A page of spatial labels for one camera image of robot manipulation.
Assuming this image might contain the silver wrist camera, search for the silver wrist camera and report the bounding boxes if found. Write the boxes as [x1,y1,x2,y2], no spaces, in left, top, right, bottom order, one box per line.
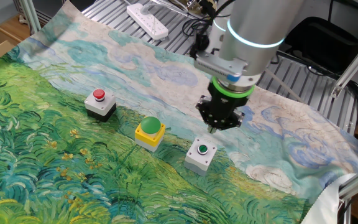
[193,51,249,83]

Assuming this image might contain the painted landscape cloth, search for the painted landscape cloth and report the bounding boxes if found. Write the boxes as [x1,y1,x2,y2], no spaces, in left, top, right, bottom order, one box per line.
[0,0,358,224]

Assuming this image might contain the grey hose with metal connector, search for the grey hose with metal connector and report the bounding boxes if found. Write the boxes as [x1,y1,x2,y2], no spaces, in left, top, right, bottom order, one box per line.
[263,68,306,104]

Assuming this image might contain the red button white black box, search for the red button white black box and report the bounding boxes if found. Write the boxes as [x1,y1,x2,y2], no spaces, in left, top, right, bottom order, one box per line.
[84,88,117,123]

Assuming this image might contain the black power adapter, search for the black power adapter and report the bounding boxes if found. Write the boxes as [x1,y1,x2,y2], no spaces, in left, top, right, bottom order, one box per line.
[197,0,216,19]

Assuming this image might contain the green dome button yellow box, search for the green dome button yellow box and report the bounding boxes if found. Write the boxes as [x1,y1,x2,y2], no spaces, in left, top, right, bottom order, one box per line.
[134,116,167,152]

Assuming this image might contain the white power strip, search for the white power strip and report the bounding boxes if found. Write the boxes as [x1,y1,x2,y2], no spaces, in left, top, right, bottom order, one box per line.
[126,2,170,41]

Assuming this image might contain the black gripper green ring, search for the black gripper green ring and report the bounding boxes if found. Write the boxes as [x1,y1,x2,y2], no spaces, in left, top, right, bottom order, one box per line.
[195,77,256,134]

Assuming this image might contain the small green button grey box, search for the small green button grey box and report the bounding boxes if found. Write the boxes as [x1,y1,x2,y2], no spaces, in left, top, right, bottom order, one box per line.
[184,138,218,177]

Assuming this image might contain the black coiled cable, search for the black coiled cable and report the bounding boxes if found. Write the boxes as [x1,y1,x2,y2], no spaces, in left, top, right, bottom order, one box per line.
[181,17,213,37]

